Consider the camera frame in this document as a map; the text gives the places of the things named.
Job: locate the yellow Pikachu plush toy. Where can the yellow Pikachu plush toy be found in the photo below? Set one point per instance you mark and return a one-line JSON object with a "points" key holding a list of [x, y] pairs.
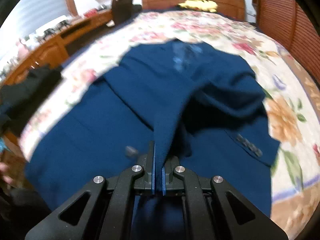
{"points": [[200, 5]]}

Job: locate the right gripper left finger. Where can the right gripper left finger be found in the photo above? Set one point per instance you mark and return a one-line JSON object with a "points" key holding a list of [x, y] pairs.
{"points": [[103, 208]]}

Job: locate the red basket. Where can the red basket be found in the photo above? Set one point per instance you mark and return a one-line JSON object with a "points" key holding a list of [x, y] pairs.
{"points": [[90, 13]]}

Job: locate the black clothes pile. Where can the black clothes pile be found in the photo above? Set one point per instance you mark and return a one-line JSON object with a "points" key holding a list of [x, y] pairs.
{"points": [[20, 101]]}

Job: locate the dark wooden chair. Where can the dark wooden chair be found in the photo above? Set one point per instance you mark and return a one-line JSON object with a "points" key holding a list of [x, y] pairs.
{"points": [[123, 10]]}

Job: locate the wooden louvered wardrobe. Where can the wooden louvered wardrobe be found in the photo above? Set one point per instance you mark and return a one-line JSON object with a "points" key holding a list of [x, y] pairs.
{"points": [[295, 25]]}

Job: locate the navy blue suit jacket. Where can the navy blue suit jacket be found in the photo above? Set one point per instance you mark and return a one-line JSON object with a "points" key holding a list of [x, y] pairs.
{"points": [[194, 102]]}

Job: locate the floral bed blanket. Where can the floral bed blanket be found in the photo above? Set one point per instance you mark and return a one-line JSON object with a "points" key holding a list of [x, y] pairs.
{"points": [[292, 117]]}

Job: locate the striped window blind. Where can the striped window blind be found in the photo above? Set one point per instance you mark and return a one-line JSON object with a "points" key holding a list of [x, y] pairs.
{"points": [[29, 15]]}

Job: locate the person's left hand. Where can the person's left hand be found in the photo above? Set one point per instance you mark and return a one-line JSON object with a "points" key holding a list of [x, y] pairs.
{"points": [[4, 173]]}

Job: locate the black tripod gadget on desk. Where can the black tripod gadget on desk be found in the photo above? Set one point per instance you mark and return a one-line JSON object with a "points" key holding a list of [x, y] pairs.
{"points": [[52, 31]]}

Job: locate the wooden desk with drawers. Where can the wooden desk with drawers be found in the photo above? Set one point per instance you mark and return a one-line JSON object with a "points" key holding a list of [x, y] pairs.
{"points": [[53, 50]]}

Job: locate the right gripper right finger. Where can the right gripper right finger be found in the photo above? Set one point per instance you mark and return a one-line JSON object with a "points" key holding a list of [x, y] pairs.
{"points": [[213, 209]]}

